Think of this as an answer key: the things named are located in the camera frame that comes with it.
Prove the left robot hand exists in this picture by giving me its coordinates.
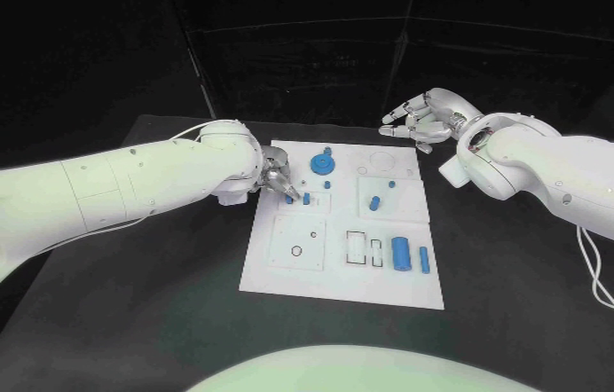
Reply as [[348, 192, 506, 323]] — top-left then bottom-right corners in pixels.
[[258, 145, 302, 200]]

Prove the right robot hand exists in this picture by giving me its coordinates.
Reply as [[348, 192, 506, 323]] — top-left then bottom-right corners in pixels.
[[377, 87, 482, 154]]

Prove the white task board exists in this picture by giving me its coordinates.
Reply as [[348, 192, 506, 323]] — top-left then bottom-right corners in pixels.
[[237, 139, 446, 310]]

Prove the blue gear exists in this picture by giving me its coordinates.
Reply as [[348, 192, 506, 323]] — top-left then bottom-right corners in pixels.
[[308, 153, 337, 176]]

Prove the large blue cylinder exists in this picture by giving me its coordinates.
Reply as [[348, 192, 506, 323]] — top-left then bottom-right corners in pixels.
[[390, 236, 415, 272]]

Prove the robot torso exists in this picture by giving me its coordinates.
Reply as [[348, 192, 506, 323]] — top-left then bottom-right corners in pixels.
[[184, 344, 543, 392]]

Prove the white cable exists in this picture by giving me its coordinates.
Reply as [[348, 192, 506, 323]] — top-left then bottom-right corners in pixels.
[[573, 224, 614, 310], [23, 215, 151, 260], [167, 119, 232, 142]]

